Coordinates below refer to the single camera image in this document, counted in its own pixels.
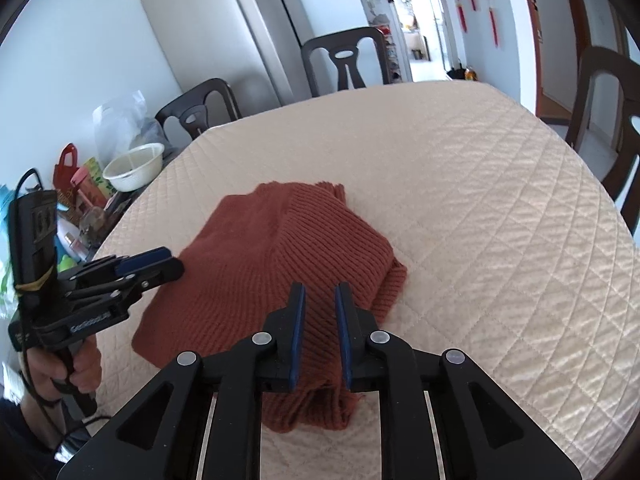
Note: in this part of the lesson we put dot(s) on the white bowl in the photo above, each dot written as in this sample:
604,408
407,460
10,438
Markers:
135,172

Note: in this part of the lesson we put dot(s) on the red bag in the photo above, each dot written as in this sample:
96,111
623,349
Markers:
62,170

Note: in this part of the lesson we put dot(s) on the dark plastic chair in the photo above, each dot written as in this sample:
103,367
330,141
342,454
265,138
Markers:
372,55
220,100

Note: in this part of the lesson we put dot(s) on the white refrigerator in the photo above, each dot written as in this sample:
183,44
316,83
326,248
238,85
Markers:
215,35

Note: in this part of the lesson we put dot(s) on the person's left hand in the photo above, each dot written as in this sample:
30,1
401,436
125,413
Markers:
87,365

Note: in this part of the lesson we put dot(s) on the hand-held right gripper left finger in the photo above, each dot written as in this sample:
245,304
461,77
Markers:
296,340

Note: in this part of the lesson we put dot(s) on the person's left forearm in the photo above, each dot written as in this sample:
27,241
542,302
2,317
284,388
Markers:
25,425

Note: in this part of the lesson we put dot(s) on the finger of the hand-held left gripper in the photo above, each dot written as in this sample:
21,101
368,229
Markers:
165,272
142,259

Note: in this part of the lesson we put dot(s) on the wooden door frame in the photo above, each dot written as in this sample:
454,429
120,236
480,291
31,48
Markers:
577,35

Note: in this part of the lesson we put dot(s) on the beige quilted blanket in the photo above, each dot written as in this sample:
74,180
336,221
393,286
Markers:
475,200

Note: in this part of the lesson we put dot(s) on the clear plastic bag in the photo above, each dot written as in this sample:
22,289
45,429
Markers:
120,125

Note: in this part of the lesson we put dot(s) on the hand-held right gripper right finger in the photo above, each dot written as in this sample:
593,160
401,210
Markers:
344,342

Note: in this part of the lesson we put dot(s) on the dark wooden chair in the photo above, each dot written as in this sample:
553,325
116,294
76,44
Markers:
620,160

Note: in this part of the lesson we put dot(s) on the rust knit sweater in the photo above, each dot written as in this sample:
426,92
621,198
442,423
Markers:
280,250

